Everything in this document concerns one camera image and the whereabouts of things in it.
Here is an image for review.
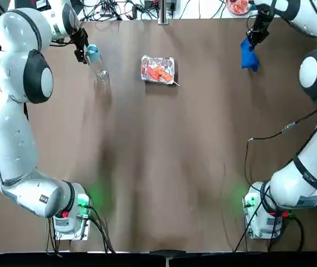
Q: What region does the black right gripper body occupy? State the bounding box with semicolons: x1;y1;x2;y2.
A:
247;3;276;36

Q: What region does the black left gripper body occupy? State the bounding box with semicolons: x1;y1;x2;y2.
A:
69;26;89;53

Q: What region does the clear bottle light blue cap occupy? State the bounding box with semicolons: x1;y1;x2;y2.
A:
86;43;110;83

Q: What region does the blue dishcloth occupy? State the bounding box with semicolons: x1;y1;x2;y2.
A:
240;37;260;73

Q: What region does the aluminum foil pan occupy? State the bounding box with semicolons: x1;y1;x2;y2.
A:
140;55;176;85

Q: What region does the pink plate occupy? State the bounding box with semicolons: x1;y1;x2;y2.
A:
226;0;252;15

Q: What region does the black box red logo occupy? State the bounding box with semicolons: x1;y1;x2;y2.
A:
14;0;52;11

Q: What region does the orange shrimp skewer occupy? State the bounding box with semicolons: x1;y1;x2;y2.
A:
146;63;181;87

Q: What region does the aluminium upright post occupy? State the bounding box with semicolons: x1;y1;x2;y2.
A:
159;0;178;25

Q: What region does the black cable silver connector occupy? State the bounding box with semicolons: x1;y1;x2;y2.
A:
243;105;317;186

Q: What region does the black left arm base cable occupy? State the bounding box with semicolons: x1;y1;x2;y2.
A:
87;205;116;254

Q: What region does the black arm base cable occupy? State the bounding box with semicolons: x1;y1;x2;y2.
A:
233;210;306;253
87;205;116;254

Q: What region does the black right arm base cable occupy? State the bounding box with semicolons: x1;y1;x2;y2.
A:
233;210;306;253

